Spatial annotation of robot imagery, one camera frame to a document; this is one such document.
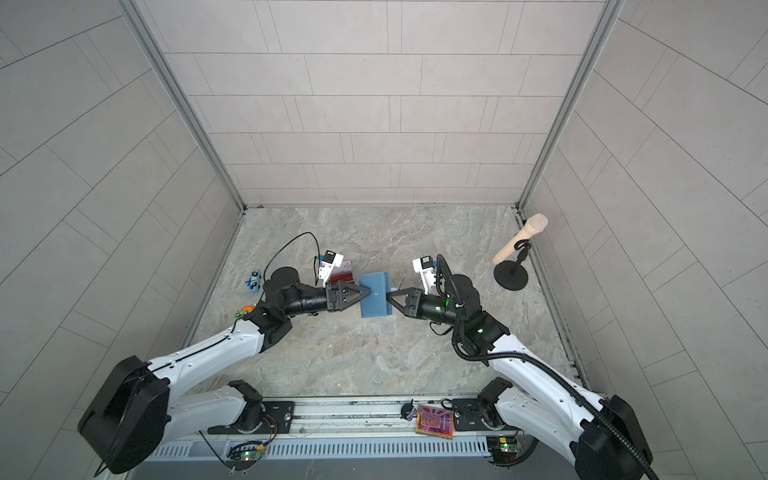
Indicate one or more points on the green circuit board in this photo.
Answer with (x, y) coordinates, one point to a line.
(504, 451)
(243, 456)

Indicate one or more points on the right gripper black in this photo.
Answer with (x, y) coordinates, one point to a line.
(415, 306)

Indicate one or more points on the pink orange patterned card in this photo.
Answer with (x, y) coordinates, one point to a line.
(434, 421)

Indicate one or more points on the beige microphone on stand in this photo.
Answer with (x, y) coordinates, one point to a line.
(509, 271)

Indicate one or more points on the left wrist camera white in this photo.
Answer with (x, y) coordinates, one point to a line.
(327, 263)

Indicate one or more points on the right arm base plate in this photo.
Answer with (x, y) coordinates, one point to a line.
(474, 415)

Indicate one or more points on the blue toy car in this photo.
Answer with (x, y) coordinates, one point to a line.
(253, 283)

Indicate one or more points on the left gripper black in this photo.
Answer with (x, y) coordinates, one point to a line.
(348, 293)

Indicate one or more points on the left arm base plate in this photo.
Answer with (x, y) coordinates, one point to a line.
(268, 418)

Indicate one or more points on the green orange toy car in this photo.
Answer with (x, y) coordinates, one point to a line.
(244, 313)

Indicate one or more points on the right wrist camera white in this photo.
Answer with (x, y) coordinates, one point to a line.
(425, 267)

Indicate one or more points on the blue card holder wallet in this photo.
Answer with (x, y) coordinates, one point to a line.
(375, 305)

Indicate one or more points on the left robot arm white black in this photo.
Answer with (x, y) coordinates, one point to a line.
(144, 404)

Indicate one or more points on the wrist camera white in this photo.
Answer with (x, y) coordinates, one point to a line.
(327, 263)
(425, 267)

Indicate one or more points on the left green circuit board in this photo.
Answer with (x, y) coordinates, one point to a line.
(243, 456)

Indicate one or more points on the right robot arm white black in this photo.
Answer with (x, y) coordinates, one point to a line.
(601, 437)

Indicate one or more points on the right green circuit board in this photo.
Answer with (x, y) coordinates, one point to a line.
(504, 451)

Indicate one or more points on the small black knob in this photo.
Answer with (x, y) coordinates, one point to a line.
(408, 411)

